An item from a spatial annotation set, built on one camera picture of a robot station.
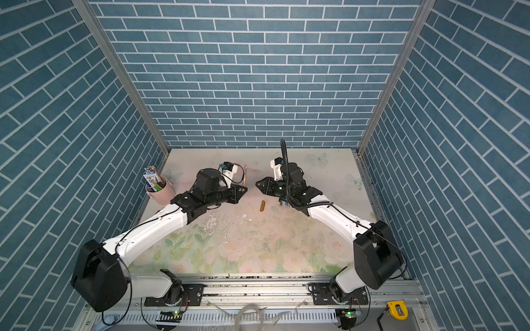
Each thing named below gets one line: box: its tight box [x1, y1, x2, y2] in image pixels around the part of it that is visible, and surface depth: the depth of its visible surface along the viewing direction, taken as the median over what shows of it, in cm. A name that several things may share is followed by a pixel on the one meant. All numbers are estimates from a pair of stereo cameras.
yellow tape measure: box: [386, 300, 409, 321], surface depth 71 cm
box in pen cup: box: [142, 165, 165, 193], surface depth 90 cm
